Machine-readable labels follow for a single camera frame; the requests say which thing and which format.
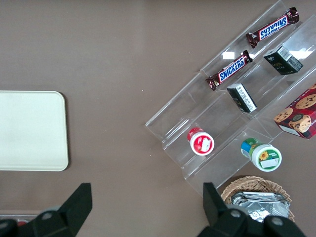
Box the wicker basket holding foil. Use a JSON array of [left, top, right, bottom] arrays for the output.
[[221, 175, 295, 223]]

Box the red lid small jar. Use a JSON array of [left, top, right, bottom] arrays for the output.
[[187, 127, 215, 156]]

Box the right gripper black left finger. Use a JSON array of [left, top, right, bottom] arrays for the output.
[[0, 183, 93, 237]]

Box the green lid small jar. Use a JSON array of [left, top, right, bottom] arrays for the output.
[[240, 137, 282, 172]]

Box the small black carton box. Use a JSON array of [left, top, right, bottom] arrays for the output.
[[226, 83, 257, 114], [263, 45, 304, 76]]

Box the cream rectangular plastic tray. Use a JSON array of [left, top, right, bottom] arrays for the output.
[[0, 90, 69, 172]]

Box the red chocolate chip cookie box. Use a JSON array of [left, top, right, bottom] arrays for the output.
[[273, 83, 316, 140]]

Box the silver foil wrapped pack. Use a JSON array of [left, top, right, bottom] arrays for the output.
[[231, 191, 290, 223]]

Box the clear acrylic stepped shelf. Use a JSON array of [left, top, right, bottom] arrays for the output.
[[145, 0, 316, 196]]

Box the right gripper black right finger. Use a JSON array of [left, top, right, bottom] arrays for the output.
[[197, 182, 307, 237]]

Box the Snickers chocolate bar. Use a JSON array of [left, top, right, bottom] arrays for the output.
[[204, 50, 254, 91], [245, 7, 301, 49]]

